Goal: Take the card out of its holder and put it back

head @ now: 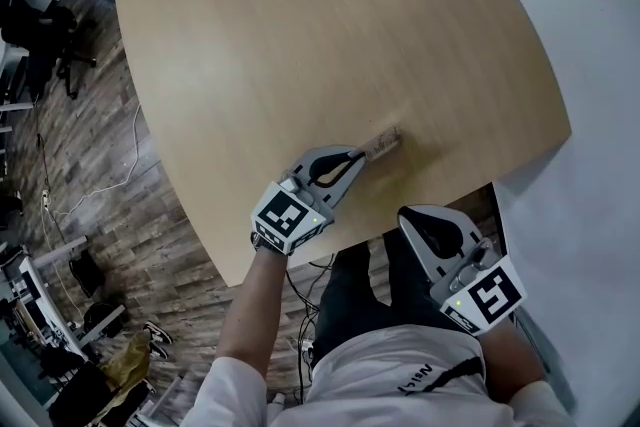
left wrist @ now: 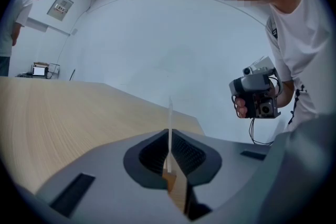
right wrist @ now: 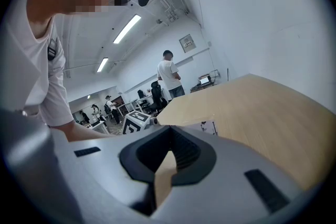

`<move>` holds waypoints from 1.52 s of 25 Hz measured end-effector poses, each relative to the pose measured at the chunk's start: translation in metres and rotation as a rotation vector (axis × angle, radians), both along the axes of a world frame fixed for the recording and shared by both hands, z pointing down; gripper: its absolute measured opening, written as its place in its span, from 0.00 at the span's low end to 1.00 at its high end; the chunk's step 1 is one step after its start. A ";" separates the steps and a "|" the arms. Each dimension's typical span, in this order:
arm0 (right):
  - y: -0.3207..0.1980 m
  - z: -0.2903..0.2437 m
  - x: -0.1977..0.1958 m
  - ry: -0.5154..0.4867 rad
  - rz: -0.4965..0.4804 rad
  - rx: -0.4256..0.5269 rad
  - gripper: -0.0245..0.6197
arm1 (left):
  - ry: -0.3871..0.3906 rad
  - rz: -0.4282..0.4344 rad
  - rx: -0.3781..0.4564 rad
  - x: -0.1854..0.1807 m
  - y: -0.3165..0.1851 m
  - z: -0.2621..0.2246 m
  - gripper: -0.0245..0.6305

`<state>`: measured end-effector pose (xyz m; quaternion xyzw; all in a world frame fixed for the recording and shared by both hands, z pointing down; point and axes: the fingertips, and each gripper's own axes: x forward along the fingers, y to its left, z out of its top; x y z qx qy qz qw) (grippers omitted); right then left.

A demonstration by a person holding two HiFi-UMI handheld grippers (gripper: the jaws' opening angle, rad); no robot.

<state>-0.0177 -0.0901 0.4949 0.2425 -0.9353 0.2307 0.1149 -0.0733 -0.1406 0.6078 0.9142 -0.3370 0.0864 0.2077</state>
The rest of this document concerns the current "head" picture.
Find pale card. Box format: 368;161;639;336
364;128;401;159

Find person's right forearm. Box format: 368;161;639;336
474;314;547;399

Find person's left forearm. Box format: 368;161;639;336
214;242;289;366

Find black office chair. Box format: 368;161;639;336
0;0;98;101

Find black bag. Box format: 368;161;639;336
68;248;107;299

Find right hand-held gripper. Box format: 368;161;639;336
397;204;529;338

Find black cables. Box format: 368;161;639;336
283;254;337;409

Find black and white sneakers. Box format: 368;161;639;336
143;321;175;361

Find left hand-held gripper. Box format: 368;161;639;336
249;144;369;257

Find white desk frame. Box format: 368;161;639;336
0;234;127;366

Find black wrist strap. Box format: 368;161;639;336
251;231;282;255

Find person's white shirt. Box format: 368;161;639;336
179;323;576;427

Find white floor cable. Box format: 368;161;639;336
38;103;145;316

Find person's black trousers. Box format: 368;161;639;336
310;228;476;369

